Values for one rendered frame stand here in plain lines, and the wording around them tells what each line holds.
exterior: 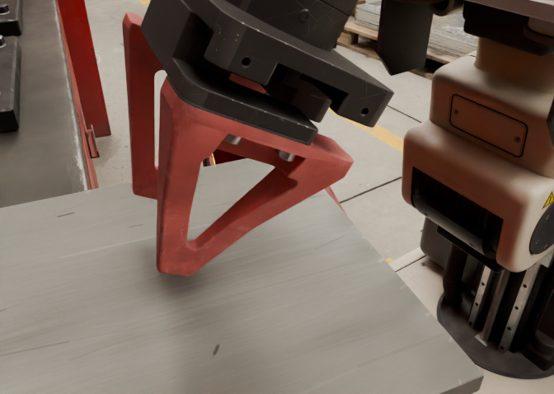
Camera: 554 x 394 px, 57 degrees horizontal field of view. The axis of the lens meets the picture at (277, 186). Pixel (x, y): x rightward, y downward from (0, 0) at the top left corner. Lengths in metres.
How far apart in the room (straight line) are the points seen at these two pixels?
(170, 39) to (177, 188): 0.05
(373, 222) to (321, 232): 1.68
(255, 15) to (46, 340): 0.15
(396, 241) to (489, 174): 1.15
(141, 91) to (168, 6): 0.05
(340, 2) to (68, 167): 0.45
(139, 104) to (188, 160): 0.07
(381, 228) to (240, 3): 1.76
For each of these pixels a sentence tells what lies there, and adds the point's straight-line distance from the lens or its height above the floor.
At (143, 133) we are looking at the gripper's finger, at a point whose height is 1.06.
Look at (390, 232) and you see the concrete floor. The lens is 1.89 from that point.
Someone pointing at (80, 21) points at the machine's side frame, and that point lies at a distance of 2.40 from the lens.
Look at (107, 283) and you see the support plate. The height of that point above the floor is 1.00.
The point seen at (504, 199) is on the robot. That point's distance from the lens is 0.73.
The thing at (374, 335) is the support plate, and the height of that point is 1.00.
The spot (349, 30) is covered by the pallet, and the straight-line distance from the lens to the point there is 3.63.
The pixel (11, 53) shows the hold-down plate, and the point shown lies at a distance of 0.87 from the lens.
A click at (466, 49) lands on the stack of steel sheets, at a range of 3.18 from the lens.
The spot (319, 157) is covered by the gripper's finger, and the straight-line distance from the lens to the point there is 0.17.
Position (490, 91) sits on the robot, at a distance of 0.75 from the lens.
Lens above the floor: 1.16
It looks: 34 degrees down
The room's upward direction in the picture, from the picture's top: straight up
